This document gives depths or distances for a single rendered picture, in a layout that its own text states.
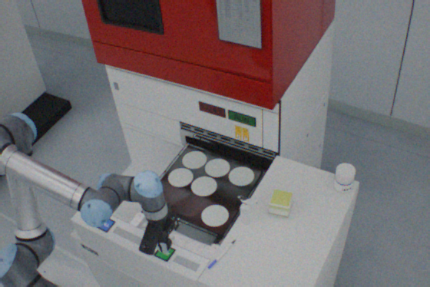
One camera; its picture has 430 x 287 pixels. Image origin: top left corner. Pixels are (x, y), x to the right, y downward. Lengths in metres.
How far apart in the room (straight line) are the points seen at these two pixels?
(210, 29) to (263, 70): 0.22
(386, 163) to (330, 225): 1.66
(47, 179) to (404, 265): 2.06
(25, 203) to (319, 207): 1.01
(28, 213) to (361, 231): 1.94
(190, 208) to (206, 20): 0.70
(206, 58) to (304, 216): 0.65
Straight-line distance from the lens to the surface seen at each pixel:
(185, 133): 2.00
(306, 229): 1.61
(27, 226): 1.60
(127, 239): 1.65
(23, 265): 1.56
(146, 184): 1.29
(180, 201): 1.79
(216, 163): 1.90
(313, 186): 1.73
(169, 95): 1.93
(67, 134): 3.66
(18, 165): 1.32
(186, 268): 1.54
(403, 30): 3.06
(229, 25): 1.50
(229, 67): 1.59
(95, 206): 1.22
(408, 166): 3.25
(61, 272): 1.82
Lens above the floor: 2.28
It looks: 44 degrees down
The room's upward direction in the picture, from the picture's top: 6 degrees counter-clockwise
